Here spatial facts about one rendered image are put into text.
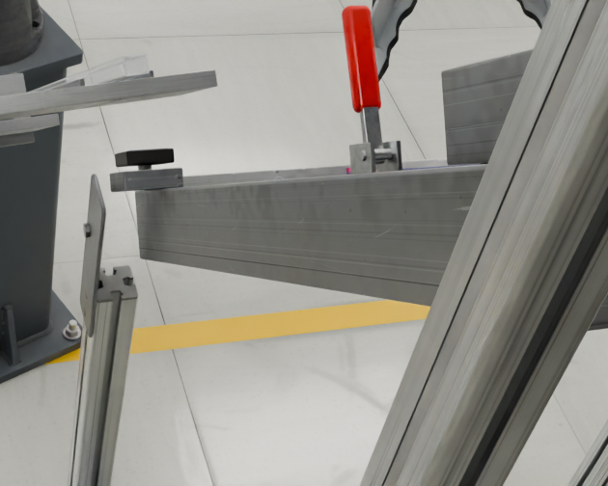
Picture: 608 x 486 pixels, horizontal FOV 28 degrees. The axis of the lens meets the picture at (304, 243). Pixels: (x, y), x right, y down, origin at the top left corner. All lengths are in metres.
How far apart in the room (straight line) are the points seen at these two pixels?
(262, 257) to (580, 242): 0.38
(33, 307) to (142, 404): 0.22
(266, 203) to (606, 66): 0.42
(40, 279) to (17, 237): 0.11
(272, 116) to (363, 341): 0.57
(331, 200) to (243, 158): 1.62
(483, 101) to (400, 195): 0.06
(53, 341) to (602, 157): 1.58
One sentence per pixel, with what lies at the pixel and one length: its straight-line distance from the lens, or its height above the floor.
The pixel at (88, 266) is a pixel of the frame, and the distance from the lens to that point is 1.11.
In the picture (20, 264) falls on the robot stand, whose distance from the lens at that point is 1.75.
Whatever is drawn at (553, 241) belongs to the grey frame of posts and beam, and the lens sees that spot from 0.38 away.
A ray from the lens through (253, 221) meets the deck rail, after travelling 0.77.
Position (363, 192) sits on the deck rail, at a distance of 0.60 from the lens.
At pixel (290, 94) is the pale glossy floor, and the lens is 2.44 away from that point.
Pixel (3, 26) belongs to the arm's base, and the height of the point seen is 0.60.
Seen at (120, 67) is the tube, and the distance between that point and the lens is 0.67.
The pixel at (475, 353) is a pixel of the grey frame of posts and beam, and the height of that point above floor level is 1.17.
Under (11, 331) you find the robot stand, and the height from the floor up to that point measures 0.08.
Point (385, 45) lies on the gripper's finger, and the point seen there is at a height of 0.92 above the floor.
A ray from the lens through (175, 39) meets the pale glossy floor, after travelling 2.52.
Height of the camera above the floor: 1.47
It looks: 44 degrees down
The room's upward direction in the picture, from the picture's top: 15 degrees clockwise
